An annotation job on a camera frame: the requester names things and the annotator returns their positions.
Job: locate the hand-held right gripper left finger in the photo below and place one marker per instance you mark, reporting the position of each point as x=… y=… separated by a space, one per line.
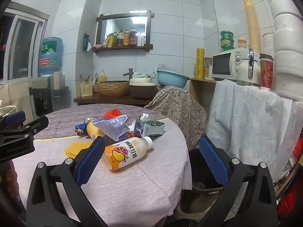
x=91 y=160

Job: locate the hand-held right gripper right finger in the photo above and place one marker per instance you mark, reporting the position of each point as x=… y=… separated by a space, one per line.
x=213 y=160

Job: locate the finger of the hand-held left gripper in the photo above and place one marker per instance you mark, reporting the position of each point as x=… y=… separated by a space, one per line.
x=15 y=119
x=35 y=125

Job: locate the black trash bin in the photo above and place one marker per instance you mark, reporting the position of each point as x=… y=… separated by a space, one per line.
x=195 y=165

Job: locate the orange juice bottle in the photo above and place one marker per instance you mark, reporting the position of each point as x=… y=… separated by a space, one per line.
x=123 y=153

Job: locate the person's left forearm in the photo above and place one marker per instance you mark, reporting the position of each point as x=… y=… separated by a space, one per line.
x=8 y=179

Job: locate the yellow foam fruit net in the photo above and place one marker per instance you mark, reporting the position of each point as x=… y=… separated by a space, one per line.
x=75 y=149

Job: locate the water dispenser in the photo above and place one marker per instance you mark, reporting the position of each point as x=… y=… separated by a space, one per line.
x=42 y=94

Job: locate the grey purple tablecloth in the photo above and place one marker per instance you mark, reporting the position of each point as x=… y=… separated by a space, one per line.
x=66 y=118

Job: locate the yellow snack packet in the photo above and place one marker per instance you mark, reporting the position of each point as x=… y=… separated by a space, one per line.
x=93 y=128

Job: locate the blue snack wrapper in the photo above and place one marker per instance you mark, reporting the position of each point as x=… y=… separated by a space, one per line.
x=80 y=128

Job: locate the purple plastic bag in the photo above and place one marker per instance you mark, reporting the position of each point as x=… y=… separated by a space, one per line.
x=113 y=125

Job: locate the beige paper cup tube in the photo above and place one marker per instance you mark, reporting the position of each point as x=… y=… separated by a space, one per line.
x=57 y=80

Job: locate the red foam fruit net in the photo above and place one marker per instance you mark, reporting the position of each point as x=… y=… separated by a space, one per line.
x=111 y=113

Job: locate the white plastic sheet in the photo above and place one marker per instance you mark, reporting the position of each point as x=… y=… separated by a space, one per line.
x=248 y=123

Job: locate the paisley patterned cloth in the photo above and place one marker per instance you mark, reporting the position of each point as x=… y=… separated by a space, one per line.
x=180 y=108

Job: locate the beige chopstick holder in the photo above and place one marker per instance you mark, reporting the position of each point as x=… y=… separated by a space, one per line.
x=86 y=88

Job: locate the dark wooden counter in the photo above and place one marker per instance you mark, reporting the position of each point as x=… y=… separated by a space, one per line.
x=106 y=99

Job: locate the green white milk carton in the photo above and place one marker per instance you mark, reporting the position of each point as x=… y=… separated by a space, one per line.
x=149 y=127

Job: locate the white crumpled tissue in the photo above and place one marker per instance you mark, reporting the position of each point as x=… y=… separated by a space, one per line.
x=144 y=117

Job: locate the wooden cabinet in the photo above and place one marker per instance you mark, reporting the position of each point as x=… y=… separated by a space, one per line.
x=198 y=92

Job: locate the blue water jug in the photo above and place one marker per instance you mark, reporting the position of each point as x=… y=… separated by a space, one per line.
x=51 y=56

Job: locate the window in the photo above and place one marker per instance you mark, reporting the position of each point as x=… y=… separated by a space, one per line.
x=26 y=47

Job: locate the wicker basket basin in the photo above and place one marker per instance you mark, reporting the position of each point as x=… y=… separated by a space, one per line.
x=112 y=88

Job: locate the yellow soap bottle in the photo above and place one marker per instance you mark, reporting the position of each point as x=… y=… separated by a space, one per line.
x=102 y=77

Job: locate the red plastic bag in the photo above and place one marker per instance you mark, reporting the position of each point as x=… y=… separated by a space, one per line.
x=287 y=201

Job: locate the brown cooker pot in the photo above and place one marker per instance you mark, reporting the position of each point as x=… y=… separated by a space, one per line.
x=142 y=91

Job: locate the blue plastic basin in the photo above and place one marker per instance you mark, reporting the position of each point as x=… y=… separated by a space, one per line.
x=172 y=79

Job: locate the white thermos jug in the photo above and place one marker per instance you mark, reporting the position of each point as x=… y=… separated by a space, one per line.
x=243 y=73

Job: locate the clear storage container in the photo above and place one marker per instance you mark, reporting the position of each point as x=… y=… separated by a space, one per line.
x=208 y=67

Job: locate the bronze faucet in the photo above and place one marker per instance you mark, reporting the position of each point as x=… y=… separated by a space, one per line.
x=130 y=73

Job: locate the white microwave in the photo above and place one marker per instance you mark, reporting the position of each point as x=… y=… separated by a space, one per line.
x=222 y=63

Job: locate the yellow plastic bag roll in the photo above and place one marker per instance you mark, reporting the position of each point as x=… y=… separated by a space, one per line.
x=200 y=63

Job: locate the red paper cup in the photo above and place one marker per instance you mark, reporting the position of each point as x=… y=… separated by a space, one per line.
x=266 y=73

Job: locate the grey blue towel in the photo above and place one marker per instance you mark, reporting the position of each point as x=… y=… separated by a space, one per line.
x=153 y=72

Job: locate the orange lid jar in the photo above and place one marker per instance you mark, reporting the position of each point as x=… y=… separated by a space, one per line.
x=242 y=43

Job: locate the row of condiment bottles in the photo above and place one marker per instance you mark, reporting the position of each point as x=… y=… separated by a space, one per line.
x=132 y=37

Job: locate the stack of white bowls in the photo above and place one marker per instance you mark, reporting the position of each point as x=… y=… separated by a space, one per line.
x=286 y=52

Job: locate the tall stack of paper cups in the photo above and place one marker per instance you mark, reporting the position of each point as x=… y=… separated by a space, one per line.
x=252 y=28

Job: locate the green wall tissue packet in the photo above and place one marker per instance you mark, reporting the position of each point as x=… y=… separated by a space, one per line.
x=86 y=42

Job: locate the wall shelf with bottles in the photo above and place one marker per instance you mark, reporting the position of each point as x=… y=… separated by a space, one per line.
x=125 y=26

